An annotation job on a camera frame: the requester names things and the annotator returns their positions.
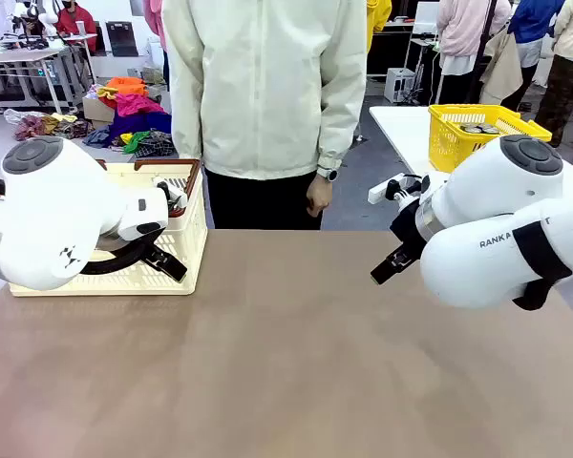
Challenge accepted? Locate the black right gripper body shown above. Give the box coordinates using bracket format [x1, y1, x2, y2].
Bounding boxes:
[390, 199, 426, 261]

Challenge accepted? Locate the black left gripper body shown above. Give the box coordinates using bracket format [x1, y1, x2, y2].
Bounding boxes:
[141, 232, 169, 257]

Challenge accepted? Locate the person's right forearm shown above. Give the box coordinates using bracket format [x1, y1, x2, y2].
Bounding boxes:
[168, 71, 205, 161]

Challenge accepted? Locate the person's left forearm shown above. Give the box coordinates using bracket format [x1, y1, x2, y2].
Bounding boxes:
[317, 85, 365, 176]

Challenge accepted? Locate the yellow plastic basket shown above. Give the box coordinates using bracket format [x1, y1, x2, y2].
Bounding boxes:
[428, 103, 553, 173]

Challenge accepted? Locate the person's left hand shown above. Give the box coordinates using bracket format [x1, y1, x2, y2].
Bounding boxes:
[306, 174, 333, 219]

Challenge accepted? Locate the dark checked cloth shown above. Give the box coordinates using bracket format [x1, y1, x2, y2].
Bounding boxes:
[133, 131, 179, 159]

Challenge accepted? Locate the white side table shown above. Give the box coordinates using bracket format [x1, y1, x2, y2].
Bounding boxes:
[369, 105, 573, 192]

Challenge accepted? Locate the green cloth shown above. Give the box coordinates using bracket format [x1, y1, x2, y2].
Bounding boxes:
[121, 131, 153, 154]

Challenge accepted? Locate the purple cloth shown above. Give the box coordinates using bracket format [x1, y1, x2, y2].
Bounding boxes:
[107, 112, 173, 144]

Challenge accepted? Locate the magenta cloth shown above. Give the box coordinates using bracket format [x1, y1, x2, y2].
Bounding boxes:
[114, 94, 167, 118]

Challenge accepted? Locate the white computer case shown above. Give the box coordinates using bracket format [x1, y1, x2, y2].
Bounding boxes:
[385, 67, 417, 104]

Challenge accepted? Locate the cardboard box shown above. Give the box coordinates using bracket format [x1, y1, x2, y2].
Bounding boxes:
[82, 93, 117, 123]

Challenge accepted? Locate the orange cloth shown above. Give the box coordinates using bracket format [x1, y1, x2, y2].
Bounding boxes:
[105, 75, 149, 97]

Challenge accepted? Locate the patterned brown cloth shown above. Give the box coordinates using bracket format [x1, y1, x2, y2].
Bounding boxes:
[12, 113, 96, 142]

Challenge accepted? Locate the beige hanging coat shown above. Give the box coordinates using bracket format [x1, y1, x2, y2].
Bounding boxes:
[479, 28, 524, 106]

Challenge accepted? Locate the person in cream jacket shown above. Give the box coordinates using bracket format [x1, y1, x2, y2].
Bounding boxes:
[161, 0, 368, 231]

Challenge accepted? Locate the bystander in pale pink jacket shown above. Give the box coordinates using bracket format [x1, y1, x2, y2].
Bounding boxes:
[436, 0, 512, 105]

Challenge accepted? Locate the bystander in yellow jacket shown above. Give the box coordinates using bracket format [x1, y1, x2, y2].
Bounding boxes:
[366, 0, 393, 53]

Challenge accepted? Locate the bystander in pink hoodie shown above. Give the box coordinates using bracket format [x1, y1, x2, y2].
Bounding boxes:
[142, 0, 171, 92]

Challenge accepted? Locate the bystander in camouflage trousers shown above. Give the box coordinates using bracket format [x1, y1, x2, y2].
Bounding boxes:
[534, 0, 573, 149]

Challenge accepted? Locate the grey work table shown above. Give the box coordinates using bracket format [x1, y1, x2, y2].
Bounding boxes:
[0, 45, 96, 114]

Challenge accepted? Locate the bystander in red jacket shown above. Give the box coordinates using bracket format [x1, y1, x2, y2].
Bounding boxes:
[54, 0, 98, 53]

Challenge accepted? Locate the bystander in blue jacket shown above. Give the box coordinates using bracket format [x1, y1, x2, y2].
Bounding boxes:
[500, 0, 567, 112]

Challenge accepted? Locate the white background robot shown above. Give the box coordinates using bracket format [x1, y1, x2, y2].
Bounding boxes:
[9, 0, 62, 49]

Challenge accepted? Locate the cream basket with brown handles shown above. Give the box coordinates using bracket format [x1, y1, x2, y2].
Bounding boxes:
[8, 158, 209, 298]

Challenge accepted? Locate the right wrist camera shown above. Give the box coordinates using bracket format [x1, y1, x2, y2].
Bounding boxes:
[368, 174, 432, 211]

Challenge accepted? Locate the black wall board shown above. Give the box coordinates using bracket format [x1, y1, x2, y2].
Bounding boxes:
[105, 20, 139, 58]

